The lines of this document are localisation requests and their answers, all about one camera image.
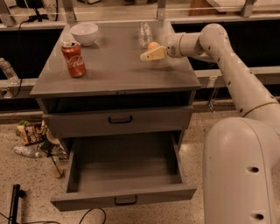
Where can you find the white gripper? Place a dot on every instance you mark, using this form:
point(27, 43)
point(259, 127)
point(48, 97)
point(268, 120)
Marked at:
point(173, 46)

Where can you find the orange fruit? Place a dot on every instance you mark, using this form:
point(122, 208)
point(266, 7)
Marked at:
point(153, 45)

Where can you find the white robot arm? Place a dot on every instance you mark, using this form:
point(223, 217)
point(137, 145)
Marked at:
point(239, 152)

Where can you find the closed grey upper drawer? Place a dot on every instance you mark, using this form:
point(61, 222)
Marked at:
point(114, 122)

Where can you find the open grey bottom drawer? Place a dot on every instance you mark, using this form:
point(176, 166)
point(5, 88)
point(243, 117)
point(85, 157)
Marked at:
point(123, 170)

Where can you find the clear plastic bottle on cabinet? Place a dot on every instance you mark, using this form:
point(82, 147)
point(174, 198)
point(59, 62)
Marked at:
point(145, 35)

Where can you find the white ceramic bowl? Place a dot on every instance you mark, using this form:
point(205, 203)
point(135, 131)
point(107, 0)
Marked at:
point(85, 33)

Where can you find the red Coca-Cola can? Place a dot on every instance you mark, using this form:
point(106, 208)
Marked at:
point(75, 63)

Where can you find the brown snack bag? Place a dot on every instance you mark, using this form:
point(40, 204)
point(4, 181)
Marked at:
point(31, 132)

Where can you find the clear bottle on floor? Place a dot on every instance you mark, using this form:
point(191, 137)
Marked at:
point(27, 152)

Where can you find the black stand on floor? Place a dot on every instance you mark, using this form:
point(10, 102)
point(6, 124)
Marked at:
point(17, 194)

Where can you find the clear bottle at left rail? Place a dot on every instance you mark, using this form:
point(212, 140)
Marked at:
point(9, 72)

